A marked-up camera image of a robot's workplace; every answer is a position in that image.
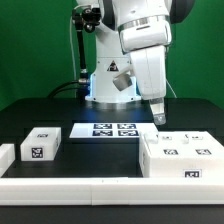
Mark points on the white cabinet body box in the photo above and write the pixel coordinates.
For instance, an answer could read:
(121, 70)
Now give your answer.
(182, 166)

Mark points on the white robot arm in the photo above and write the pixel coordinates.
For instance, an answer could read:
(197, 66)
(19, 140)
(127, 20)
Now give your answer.
(132, 41)

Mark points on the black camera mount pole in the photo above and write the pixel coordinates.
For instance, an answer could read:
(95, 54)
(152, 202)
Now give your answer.
(81, 40)

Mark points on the white AprilTag base plate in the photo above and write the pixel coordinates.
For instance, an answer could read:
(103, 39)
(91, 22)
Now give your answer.
(110, 130)

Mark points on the white cabinet top block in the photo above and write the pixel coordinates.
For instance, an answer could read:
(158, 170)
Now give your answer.
(41, 144)

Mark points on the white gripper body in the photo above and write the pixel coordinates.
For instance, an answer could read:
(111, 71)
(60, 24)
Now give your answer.
(149, 68)

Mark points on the white side fence block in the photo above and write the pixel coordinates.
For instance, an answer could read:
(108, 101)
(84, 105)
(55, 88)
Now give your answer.
(7, 157)

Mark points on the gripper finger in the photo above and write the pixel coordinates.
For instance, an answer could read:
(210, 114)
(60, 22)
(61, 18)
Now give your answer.
(158, 111)

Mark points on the white cabinet door panel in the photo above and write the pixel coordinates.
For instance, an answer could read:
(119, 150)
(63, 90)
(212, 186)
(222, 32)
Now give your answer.
(201, 143)
(155, 144)

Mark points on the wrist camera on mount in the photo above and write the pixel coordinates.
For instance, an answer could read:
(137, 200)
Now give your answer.
(123, 79)

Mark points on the white obstacle fence bar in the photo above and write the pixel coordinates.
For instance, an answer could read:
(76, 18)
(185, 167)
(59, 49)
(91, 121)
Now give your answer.
(111, 191)

